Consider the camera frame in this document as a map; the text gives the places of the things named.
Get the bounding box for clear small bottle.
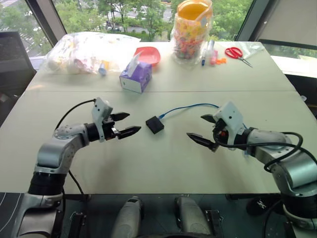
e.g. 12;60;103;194
207;39;216;58

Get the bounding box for red handled scissors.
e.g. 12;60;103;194
224;46;254;68

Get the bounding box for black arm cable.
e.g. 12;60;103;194
213;122;317;174
54;99;97;130

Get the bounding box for black shoe with logo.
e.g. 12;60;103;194
246;196;286;217

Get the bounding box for black office chair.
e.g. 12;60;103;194
0;30;38;101

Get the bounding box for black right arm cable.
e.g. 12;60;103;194
213;122;317;174

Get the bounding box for grey roller blind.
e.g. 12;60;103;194
257;0;317;47

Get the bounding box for small black plastic box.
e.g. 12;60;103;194
145;115;165;135

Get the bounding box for blue cable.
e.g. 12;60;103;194
158;103;248;130

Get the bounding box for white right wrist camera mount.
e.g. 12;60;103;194
212;101;245;146

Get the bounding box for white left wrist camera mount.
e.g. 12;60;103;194
91;97;113;143

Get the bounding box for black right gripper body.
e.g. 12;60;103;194
212;119;228;150

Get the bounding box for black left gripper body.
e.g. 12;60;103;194
101;115;120;141

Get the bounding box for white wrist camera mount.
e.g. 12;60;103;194
212;101;245;146
91;97;113;143

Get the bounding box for clear bag of toys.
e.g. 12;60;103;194
39;31;142;75

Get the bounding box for red plastic bowl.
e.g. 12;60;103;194
133;46;161;67

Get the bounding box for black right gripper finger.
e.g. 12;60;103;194
186;132;219;153
200;114;217;124

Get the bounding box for purple tissue box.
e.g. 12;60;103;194
119;51;153;95

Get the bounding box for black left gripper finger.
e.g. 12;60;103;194
110;112;131;122
116;125;142;140

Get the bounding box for blue and yellow toy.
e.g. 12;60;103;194
98;61;110;76

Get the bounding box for bag of colourful beads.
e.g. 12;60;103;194
170;0;214;66

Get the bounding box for grey robot leg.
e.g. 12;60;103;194
174;195;214;238
110;195;145;238

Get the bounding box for clear empty plastic bag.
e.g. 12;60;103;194
232;41;266;60

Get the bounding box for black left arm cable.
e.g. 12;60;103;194
54;99;97;130

